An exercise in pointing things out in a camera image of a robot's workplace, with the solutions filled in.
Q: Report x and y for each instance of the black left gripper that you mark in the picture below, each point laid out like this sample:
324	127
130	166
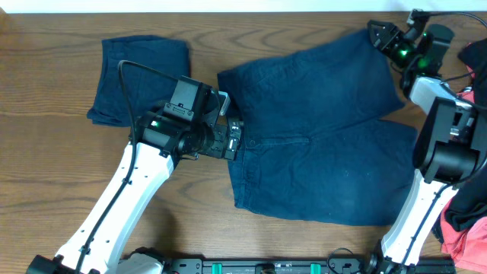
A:
232	138

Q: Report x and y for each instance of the black garment in pile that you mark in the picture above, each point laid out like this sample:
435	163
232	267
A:
461	150

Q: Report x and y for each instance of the folded dark blue shorts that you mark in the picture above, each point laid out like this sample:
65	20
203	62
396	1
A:
142	70

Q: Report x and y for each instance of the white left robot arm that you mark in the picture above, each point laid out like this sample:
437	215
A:
158	144

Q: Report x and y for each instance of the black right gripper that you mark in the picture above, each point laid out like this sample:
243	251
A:
385	34

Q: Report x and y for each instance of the dark blue shorts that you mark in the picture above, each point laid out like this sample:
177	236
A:
316	144
142	70

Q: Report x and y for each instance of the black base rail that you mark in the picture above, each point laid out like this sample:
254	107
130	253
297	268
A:
262	266

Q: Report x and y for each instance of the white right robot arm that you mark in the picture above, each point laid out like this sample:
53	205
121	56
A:
399	249

